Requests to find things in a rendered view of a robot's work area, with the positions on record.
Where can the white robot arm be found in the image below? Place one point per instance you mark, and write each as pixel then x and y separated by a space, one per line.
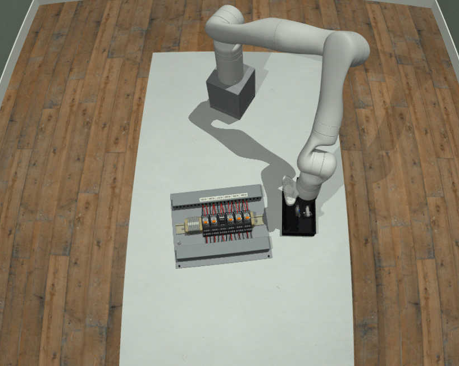
pixel 340 50

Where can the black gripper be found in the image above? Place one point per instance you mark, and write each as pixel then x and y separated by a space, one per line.
pixel 305 205

